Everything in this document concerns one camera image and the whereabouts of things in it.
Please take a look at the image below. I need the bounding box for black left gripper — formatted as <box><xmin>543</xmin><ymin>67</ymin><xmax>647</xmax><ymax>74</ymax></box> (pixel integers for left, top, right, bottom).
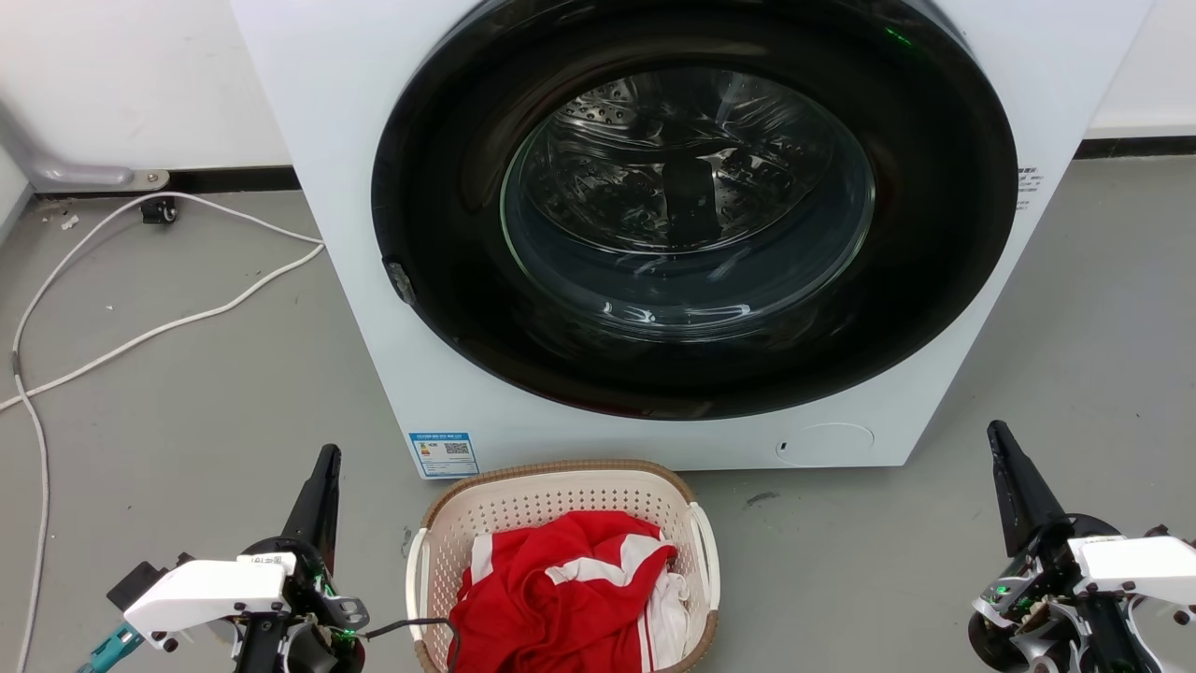
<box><xmin>232</xmin><ymin>444</ymin><xmax>371</xmax><ymax>673</ymax></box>

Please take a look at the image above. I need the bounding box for red and white garment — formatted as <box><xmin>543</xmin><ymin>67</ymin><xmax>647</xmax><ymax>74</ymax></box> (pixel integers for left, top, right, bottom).
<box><xmin>447</xmin><ymin>510</ymin><xmax>691</xmax><ymax>673</ymax></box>

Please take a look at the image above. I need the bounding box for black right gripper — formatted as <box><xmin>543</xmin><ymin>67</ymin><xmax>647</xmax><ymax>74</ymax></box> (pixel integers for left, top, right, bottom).
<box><xmin>966</xmin><ymin>420</ymin><xmax>1196</xmax><ymax>673</ymax></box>

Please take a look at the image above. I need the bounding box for long white floor cable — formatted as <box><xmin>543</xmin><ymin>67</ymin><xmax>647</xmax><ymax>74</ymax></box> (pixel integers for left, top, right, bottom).
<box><xmin>10</xmin><ymin>192</ymin><xmax>325</xmax><ymax>673</ymax></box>

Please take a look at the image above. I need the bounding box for cream woven-rim laundry basket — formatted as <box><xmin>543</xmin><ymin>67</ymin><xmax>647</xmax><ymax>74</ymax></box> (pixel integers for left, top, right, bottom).
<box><xmin>405</xmin><ymin>458</ymin><xmax>721</xmax><ymax>673</ymax></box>

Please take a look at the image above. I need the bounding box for thin black left gripper cable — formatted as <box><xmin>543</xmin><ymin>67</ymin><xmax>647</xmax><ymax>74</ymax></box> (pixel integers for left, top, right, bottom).
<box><xmin>363</xmin><ymin>616</ymin><xmax>461</xmax><ymax>673</ymax></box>

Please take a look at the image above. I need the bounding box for black round washer door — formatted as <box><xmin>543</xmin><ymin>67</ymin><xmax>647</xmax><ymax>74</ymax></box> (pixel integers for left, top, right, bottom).
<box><xmin>370</xmin><ymin>0</ymin><xmax>1019</xmax><ymax>422</ymax></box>

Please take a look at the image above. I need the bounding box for grey metal frame leg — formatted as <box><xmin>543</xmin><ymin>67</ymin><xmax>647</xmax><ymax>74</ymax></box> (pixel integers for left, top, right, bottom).
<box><xmin>0</xmin><ymin>96</ymin><xmax>171</xmax><ymax>193</ymax></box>

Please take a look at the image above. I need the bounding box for white front-load washing machine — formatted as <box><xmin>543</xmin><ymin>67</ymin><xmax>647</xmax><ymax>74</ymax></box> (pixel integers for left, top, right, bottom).
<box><xmin>230</xmin><ymin>0</ymin><xmax>1158</xmax><ymax>480</ymax></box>

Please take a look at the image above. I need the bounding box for blue energy label sticker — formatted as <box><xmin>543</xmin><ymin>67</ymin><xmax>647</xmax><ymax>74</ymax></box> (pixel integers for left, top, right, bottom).
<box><xmin>408</xmin><ymin>431</ymin><xmax>481</xmax><ymax>480</ymax></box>

